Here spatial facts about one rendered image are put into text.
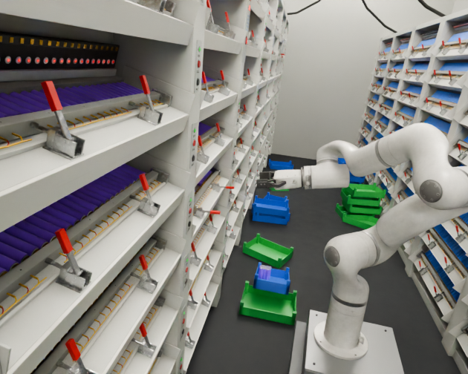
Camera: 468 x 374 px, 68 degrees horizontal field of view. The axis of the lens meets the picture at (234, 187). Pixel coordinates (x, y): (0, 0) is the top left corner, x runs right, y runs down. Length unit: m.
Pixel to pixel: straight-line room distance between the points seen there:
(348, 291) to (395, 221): 0.31
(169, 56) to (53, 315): 0.61
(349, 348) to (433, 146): 0.75
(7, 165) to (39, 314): 0.20
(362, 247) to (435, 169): 0.37
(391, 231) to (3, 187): 0.93
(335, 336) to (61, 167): 1.11
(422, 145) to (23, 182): 0.87
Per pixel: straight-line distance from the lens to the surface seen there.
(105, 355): 0.75
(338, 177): 1.25
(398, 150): 1.05
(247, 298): 2.10
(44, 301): 0.55
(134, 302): 0.85
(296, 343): 1.49
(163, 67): 0.89
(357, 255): 1.15
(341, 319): 1.30
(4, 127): 0.48
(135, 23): 0.61
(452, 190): 0.91
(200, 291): 1.53
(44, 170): 0.44
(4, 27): 0.68
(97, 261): 0.62
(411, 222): 1.04
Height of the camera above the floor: 1.29
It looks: 20 degrees down
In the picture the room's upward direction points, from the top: 6 degrees clockwise
